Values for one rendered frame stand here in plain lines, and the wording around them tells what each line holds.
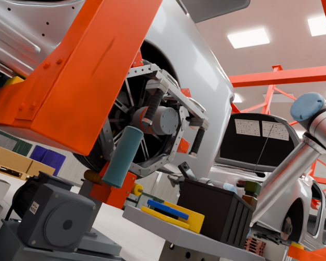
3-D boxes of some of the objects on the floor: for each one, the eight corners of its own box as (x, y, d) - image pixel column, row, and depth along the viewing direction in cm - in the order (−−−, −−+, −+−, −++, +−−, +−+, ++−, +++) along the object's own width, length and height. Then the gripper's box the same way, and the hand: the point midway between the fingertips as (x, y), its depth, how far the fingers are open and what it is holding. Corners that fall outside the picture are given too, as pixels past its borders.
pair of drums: (41, 177, 754) (54, 152, 776) (56, 185, 675) (70, 157, 698) (18, 169, 710) (33, 143, 732) (32, 177, 632) (47, 147, 654)
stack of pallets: (263, 259, 1288) (266, 243, 1311) (257, 258, 1234) (262, 241, 1257) (241, 250, 1368) (245, 234, 1392) (235, 248, 1314) (239, 232, 1337)
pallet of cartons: (29, 178, 567) (38, 161, 579) (50, 189, 521) (59, 170, 532) (-25, 160, 476) (-13, 141, 487) (-5, 172, 429) (8, 150, 440)
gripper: (196, 201, 116) (164, 190, 131) (207, 191, 122) (175, 183, 137) (193, 184, 114) (161, 175, 129) (205, 175, 120) (172, 168, 135)
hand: (169, 175), depth 131 cm, fingers closed
